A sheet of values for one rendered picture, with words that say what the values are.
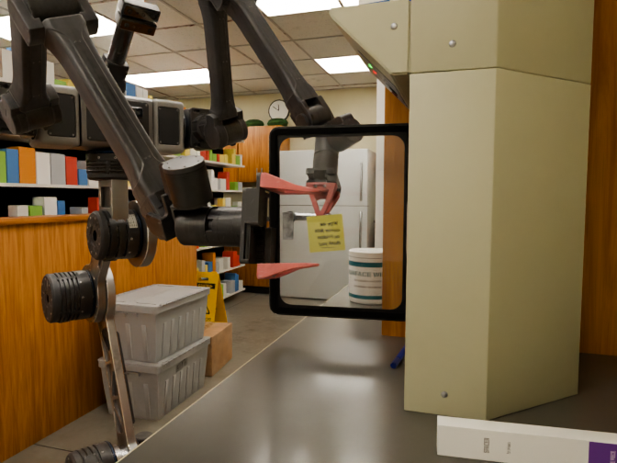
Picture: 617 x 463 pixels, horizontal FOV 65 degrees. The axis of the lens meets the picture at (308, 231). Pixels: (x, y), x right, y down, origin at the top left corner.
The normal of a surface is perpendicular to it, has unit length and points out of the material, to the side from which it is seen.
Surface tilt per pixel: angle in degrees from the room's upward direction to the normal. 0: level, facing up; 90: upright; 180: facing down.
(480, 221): 90
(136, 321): 95
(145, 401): 96
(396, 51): 90
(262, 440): 0
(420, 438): 0
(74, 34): 67
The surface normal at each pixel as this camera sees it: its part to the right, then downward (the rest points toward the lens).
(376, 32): -0.30, 0.07
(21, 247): 0.95, 0.03
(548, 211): 0.47, 0.07
